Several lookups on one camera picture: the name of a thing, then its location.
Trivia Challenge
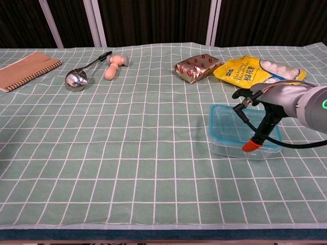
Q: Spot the silver red snack packet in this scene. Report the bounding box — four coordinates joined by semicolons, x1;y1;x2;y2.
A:
174;54;222;84

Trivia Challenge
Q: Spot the wooden toy mallet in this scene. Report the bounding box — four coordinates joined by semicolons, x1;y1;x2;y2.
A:
104;55;130;81

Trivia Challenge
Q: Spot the black pleated curtain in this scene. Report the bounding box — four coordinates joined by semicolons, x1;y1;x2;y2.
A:
0;0;327;49

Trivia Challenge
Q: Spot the brown spiral notebook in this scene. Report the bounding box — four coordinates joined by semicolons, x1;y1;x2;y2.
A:
0;51;63;93

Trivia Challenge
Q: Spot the white frame post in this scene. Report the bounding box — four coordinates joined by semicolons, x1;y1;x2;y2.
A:
85;0;107;48
38;0;64;48
205;0;222;46

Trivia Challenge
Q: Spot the blue plastic lid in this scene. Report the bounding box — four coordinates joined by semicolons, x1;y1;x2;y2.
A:
209;104;283;150

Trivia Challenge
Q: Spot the green checked tablecloth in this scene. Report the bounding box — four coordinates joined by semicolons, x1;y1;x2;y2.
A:
0;42;327;230

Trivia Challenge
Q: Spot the clear plastic container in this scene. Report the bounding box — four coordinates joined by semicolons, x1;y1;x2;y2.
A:
209;132;282;161

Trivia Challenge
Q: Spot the yellow marshmallow bag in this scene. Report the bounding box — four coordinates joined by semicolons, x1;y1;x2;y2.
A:
213;55;307;89

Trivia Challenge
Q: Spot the metal ladle black handle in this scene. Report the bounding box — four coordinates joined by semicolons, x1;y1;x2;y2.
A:
64;51;113;92

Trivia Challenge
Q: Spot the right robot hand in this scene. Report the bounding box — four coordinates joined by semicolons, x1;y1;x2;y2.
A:
231;80;311;153

